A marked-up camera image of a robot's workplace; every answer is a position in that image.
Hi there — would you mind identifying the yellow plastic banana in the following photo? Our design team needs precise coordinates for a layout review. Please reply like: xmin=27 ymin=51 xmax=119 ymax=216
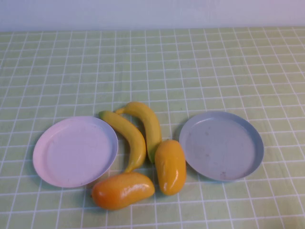
xmin=99 ymin=110 xmax=147 ymax=173
xmin=115 ymin=102 xmax=163 ymax=164

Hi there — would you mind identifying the light blue round plate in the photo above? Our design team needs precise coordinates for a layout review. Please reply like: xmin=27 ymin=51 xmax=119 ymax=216
xmin=179 ymin=111 xmax=264 ymax=182

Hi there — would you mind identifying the orange plastic mango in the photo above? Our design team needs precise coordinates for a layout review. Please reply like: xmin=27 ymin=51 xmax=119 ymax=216
xmin=90 ymin=172 xmax=155 ymax=211

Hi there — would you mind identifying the yellow plastic mango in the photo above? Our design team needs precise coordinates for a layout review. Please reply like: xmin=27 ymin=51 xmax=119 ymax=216
xmin=154 ymin=139 xmax=187 ymax=196

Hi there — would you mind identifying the green checked tablecloth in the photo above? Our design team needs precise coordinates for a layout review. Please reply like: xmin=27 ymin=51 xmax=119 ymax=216
xmin=0 ymin=26 xmax=305 ymax=229

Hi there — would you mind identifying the pale pink round plate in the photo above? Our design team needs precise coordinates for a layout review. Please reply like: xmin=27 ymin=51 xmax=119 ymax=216
xmin=32 ymin=116 xmax=119 ymax=188

